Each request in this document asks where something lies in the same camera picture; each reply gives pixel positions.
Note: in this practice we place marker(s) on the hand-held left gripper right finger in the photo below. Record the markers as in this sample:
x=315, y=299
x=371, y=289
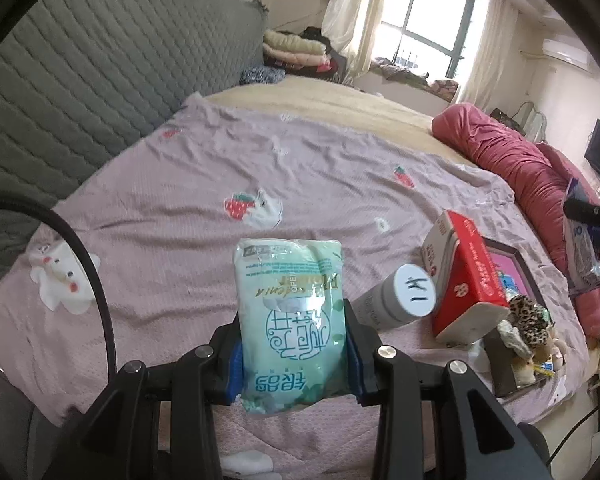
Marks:
x=357, y=365

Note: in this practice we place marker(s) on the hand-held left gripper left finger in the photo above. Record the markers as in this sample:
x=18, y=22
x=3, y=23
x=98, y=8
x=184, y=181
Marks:
x=232, y=370

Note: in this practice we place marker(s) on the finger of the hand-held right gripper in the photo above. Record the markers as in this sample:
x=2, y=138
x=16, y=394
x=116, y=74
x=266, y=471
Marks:
x=587, y=210

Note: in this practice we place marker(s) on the blue white snack packet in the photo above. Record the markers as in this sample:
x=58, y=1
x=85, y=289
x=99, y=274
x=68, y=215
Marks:
x=582, y=255

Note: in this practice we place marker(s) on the green wet wipes pack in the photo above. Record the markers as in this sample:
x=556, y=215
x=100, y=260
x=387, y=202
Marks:
x=290, y=320

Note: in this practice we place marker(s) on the leopard print scrunchie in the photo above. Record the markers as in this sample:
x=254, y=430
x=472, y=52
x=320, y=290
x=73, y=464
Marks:
x=527, y=320

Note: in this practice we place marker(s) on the pink dress teddy bear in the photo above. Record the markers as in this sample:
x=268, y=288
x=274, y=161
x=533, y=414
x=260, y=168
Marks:
x=560, y=345

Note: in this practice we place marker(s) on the dark brown shallow box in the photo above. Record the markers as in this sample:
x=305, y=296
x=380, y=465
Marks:
x=500, y=365

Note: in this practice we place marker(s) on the cream white plush toy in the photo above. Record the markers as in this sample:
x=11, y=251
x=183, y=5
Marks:
x=512, y=337

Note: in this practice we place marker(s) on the yellow cartoon snack packet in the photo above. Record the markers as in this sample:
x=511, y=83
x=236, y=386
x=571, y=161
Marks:
x=545, y=362

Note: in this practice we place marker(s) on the white lidded bottle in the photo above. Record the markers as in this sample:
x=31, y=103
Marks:
x=405, y=295

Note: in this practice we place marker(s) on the pink quilt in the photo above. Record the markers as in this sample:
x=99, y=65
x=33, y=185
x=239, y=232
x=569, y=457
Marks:
x=510, y=160

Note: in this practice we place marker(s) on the pink book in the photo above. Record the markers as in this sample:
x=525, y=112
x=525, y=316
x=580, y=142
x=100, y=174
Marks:
x=510, y=270

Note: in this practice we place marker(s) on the red tissue pack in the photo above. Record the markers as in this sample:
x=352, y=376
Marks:
x=472, y=270

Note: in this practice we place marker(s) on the white air conditioner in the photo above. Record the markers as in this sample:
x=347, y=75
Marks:
x=570, y=55

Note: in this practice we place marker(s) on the cream curtain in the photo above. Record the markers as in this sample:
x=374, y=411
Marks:
x=485, y=55
x=352, y=15

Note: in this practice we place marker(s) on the purple printed blanket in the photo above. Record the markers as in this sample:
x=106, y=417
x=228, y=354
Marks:
x=180, y=185

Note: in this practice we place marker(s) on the clothes on windowsill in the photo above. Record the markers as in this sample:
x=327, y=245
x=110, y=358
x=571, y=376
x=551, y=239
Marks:
x=415, y=80

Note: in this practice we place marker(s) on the window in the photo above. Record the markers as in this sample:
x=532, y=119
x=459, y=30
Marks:
x=425, y=20

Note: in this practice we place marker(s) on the beige bed sheet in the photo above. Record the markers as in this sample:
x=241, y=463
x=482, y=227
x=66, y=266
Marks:
x=330, y=105

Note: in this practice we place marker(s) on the dark patterned cloth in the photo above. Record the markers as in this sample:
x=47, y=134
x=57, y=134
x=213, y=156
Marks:
x=262, y=75

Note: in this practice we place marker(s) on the pile of folded clothes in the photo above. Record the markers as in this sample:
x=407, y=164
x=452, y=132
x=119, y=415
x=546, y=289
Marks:
x=295, y=50

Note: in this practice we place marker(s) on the grey quilted headboard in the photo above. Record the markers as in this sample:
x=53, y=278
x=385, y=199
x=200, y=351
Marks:
x=80, y=75

